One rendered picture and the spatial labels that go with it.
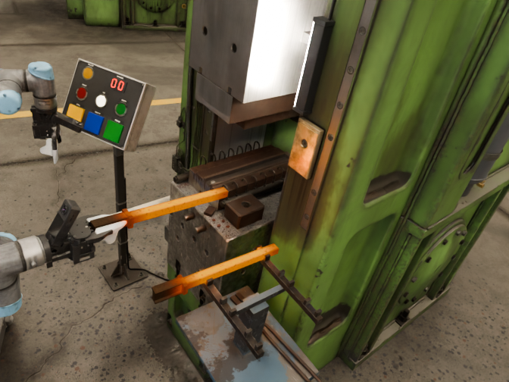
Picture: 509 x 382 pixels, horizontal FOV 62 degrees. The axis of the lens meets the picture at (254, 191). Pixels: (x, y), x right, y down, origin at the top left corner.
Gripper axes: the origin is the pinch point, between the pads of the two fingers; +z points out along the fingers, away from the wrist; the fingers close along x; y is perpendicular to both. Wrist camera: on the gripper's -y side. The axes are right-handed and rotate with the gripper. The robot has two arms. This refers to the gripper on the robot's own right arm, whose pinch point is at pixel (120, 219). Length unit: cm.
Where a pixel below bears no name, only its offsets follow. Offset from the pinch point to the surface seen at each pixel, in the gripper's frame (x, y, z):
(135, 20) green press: -463, 97, 238
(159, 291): 16.2, 14.4, 3.6
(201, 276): 16.7, 15.0, 16.7
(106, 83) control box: -75, -3, 29
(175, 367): -9, 111, 33
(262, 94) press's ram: -6, -27, 48
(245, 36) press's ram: -9, -44, 40
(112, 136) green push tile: -61, 13, 25
